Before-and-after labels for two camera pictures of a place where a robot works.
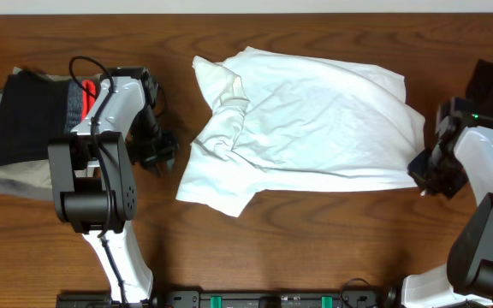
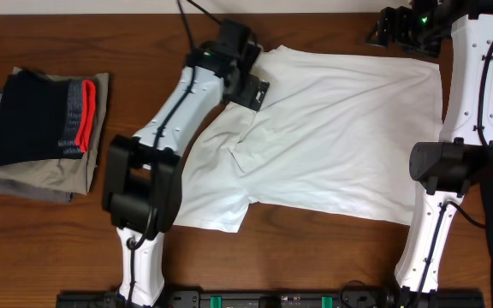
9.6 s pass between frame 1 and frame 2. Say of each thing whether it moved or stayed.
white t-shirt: moved
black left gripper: moved
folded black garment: stayed
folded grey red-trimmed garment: stayed
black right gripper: moved
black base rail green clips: stayed
